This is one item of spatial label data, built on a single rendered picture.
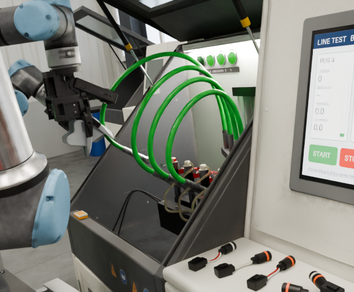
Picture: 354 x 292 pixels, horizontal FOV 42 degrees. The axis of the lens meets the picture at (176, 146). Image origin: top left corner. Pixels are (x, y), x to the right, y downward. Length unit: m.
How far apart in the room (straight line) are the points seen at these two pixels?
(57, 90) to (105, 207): 0.67
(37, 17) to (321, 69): 0.55
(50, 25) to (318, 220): 0.64
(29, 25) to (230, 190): 0.55
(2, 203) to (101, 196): 0.94
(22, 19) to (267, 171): 0.59
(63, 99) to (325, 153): 0.57
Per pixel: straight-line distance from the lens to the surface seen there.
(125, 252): 1.17
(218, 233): 1.05
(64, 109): 1.05
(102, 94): 1.10
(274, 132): 1.00
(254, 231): 1.07
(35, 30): 0.95
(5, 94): 0.67
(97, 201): 1.62
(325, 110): 0.90
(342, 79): 0.89
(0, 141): 0.68
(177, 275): 0.95
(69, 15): 1.07
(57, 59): 1.06
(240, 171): 1.06
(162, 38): 7.52
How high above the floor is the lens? 1.41
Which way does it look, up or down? 11 degrees down
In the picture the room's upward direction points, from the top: 8 degrees counter-clockwise
